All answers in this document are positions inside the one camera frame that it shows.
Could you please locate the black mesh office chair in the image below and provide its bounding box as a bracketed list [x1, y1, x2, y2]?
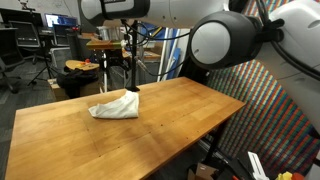
[9, 20, 43, 65]

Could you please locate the black bag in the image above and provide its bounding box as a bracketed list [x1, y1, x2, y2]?
[56, 68, 101, 100]

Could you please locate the yellow crumpled object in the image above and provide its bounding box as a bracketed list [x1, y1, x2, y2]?
[276, 171, 293, 180]

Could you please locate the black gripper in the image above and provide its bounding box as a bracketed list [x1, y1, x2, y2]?
[101, 49, 130, 72]

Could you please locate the white thin post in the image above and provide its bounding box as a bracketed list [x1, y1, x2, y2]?
[102, 49, 110, 94]

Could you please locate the wooden mount plate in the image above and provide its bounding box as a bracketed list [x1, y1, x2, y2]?
[86, 39, 128, 51]

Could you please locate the colourful striped panel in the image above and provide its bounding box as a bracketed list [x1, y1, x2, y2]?
[205, 0, 320, 176]

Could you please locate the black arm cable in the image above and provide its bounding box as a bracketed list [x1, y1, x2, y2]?
[119, 19, 192, 78]

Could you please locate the white flat plastic part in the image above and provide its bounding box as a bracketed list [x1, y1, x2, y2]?
[247, 151, 272, 180]

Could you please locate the plain cardboard box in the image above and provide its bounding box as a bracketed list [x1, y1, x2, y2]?
[47, 78, 102, 102]

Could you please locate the black table leg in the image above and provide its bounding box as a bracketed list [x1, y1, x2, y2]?
[202, 120, 232, 165]

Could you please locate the cardboard box with paper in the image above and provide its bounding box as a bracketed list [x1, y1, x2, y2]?
[186, 162, 220, 180]

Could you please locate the black vertical pole stand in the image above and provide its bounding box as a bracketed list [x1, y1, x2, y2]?
[125, 19, 141, 93]

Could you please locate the white cloth towel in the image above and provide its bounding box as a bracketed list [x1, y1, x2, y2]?
[87, 90, 141, 120]

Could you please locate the round wooden stool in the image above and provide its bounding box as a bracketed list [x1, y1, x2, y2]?
[65, 59, 101, 72]

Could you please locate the lit blue computer monitor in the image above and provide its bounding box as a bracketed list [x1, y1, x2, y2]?
[44, 13, 79, 29]

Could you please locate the blue leaning board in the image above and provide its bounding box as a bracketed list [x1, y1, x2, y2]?
[165, 28, 183, 82]

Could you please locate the black camera tripod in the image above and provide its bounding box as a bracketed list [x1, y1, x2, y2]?
[27, 33, 60, 87]

